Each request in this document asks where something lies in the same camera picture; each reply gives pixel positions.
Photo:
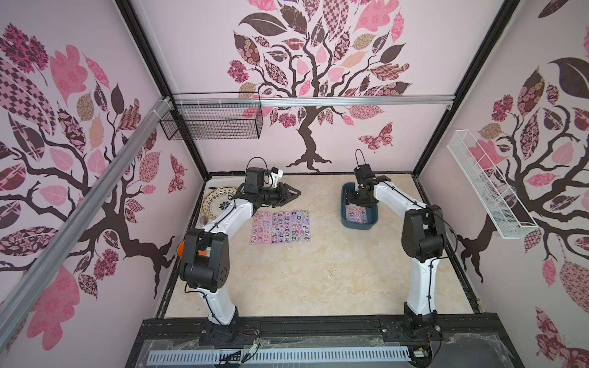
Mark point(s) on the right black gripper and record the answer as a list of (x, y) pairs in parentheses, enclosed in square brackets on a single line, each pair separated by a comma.
[(358, 198)]

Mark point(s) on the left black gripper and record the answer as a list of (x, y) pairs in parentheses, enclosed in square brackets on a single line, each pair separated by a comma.
[(283, 195)]

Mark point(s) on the teal plastic storage box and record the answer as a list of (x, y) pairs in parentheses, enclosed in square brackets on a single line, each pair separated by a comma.
[(372, 211)]

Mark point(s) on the character sticker sheet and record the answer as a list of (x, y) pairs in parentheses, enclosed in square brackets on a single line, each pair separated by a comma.
[(281, 228), (300, 226)]

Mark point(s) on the pink sticker sheet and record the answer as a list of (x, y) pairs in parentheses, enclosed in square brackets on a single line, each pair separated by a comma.
[(261, 228)]

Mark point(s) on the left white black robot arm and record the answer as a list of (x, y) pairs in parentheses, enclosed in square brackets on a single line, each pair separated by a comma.
[(204, 252)]

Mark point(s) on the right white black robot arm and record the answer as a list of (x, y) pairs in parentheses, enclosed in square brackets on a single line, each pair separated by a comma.
[(423, 239)]

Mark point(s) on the patterned ceramic plate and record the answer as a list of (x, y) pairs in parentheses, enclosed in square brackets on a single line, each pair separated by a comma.
[(217, 201)]

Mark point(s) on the orange cup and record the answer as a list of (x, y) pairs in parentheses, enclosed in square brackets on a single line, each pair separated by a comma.
[(180, 249)]

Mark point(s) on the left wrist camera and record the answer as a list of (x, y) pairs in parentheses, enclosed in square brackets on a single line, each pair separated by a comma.
[(275, 175)]

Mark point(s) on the aluminium rail back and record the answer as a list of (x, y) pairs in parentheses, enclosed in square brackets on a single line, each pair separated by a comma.
[(313, 100)]

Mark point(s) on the aluminium rail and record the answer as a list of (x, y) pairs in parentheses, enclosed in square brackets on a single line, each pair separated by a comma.
[(22, 298), (313, 100)]

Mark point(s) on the black wire basket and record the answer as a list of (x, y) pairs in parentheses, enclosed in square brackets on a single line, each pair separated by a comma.
[(214, 116)]

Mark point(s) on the white wire shelf basket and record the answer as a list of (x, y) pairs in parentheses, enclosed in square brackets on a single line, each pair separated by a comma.
[(479, 161)]

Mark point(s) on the white slotted cable duct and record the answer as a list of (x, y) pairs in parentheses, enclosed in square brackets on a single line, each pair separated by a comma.
[(278, 356)]

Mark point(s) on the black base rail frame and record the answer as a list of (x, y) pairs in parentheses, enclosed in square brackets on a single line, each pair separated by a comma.
[(456, 340)]

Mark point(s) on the aluminium rail left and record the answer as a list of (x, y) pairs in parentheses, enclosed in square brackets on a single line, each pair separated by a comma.
[(22, 298)]

